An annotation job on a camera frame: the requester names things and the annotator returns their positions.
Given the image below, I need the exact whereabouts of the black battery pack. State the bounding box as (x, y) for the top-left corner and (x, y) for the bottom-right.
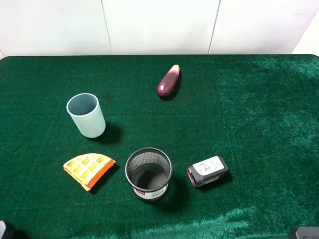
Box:
(187, 155), (229, 188)

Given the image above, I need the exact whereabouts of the light blue plastic cup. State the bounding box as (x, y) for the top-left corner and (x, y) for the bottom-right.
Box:
(66, 93), (106, 138)

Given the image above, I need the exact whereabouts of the orange toy waffle slice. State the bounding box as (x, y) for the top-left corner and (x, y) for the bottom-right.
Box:
(63, 153), (116, 191)

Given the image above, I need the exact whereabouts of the black mesh pen holder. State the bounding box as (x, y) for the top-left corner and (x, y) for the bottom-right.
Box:
(125, 147), (173, 203)

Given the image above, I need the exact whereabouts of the purple toy eggplant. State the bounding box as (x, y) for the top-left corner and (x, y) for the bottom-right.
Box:
(157, 65), (180, 98)

